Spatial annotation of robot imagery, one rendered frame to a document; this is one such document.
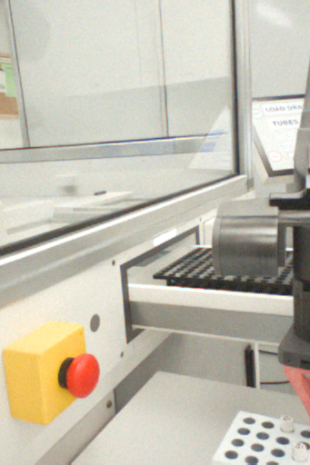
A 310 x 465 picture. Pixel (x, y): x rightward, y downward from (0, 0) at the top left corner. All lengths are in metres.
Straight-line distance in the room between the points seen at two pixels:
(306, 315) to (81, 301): 0.26
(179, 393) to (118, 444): 0.12
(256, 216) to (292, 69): 1.97
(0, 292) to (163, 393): 0.29
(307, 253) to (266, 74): 2.03
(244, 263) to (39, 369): 0.21
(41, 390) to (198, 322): 0.24
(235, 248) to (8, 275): 0.21
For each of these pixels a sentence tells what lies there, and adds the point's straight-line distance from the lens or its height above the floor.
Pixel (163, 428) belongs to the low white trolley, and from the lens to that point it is 0.60.
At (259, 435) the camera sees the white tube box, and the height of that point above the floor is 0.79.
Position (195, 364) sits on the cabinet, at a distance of 0.96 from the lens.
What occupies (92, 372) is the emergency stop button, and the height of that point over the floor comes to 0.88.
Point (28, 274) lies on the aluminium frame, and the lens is 0.50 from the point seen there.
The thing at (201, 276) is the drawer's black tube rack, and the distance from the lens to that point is 0.66.
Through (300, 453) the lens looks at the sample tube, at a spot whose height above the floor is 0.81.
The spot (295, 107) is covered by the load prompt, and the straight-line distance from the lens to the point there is 1.65.
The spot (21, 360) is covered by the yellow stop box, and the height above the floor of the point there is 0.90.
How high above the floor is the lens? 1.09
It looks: 11 degrees down
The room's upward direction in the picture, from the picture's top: 4 degrees counter-clockwise
